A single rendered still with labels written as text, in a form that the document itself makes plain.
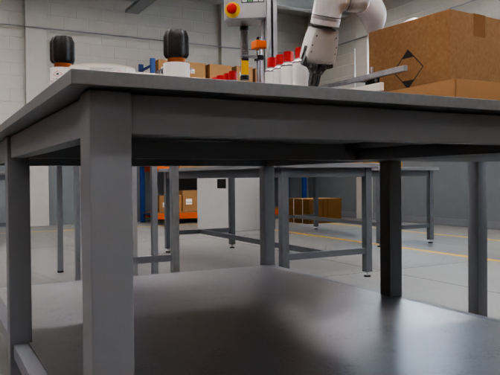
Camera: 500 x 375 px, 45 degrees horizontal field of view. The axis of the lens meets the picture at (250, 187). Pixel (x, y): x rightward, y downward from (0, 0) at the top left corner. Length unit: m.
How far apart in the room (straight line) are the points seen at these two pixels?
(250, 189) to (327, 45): 6.18
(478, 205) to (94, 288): 2.28
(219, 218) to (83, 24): 4.01
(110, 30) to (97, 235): 9.42
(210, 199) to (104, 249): 7.14
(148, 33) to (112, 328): 9.63
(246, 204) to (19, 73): 4.05
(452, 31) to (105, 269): 1.16
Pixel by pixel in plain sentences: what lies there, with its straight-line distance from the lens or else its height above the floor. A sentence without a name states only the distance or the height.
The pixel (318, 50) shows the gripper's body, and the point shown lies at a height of 1.05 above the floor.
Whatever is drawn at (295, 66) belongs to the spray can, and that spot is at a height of 1.02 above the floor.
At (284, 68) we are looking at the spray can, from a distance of 1.95.
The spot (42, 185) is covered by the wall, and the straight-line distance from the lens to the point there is 9.62.
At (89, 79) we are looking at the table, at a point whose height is 0.82.
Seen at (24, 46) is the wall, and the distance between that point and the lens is 9.86.
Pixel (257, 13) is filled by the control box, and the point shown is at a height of 1.31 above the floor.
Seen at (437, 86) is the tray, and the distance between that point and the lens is 1.27.
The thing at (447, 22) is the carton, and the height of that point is 1.08.
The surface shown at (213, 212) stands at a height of 0.24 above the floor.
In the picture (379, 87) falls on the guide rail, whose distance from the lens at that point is 1.53.
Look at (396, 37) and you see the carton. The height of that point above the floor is 1.08.
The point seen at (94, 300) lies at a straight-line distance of 0.88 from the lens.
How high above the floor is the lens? 0.68
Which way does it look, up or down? 1 degrees down
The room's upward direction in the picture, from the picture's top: 1 degrees counter-clockwise
